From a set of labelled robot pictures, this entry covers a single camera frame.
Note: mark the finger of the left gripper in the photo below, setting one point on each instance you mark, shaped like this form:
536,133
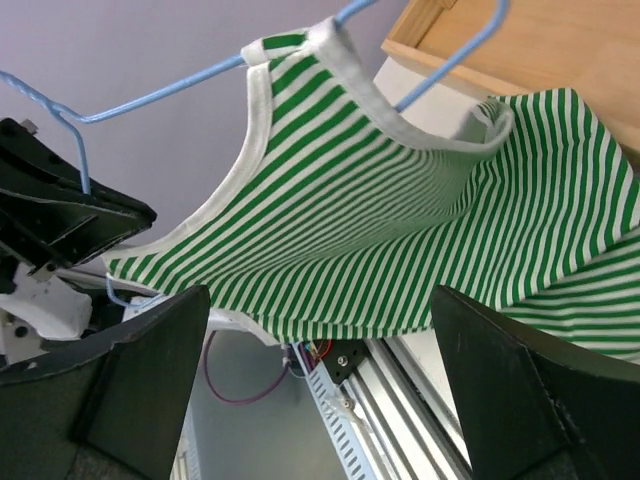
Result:
46,219

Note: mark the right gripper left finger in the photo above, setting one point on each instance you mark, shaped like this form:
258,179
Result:
110,406

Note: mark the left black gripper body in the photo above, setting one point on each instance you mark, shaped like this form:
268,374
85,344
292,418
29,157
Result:
36,307

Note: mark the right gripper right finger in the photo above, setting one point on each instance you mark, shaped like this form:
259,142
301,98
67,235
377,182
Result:
532,406

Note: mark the green white striped tank top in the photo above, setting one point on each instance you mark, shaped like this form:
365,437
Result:
551,240

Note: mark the wooden clothes rack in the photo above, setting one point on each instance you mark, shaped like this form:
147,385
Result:
589,46

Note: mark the aluminium mounting rail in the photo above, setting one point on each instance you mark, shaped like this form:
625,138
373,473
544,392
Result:
415,433

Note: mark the white slotted cable duct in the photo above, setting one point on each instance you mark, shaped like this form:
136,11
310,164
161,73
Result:
337,420

